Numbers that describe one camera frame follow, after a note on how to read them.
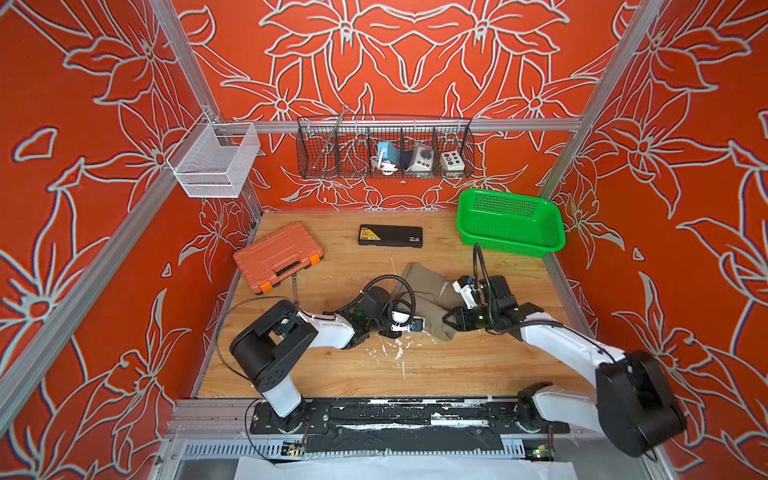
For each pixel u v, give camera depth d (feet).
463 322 2.44
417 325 2.43
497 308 2.20
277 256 3.30
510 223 3.86
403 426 2.39
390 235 3.64
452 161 3.10
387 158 2.76
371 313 2.31
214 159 3.05
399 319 2.53
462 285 2.61
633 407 1.34
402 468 2.21
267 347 1.54
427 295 3.06
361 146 3.29
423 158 2.98
